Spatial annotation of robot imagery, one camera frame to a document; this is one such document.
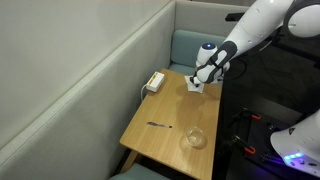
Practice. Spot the white napkin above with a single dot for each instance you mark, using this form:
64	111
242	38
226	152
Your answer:
195	88

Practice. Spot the teal upholstered chair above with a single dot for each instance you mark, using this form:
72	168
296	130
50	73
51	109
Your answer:
186	46

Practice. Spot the white power strip box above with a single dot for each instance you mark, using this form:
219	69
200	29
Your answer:
155	81

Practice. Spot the yellow marker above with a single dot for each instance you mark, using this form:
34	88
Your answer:
153	79

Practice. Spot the black pen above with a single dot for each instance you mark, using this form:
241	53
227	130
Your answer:
159	125

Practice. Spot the clear glass bowl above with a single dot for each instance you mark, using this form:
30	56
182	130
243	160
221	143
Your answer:
195	137

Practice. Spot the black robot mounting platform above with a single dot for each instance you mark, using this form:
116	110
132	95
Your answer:
263	133

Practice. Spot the wooden table leg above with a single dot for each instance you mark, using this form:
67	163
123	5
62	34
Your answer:
130	161

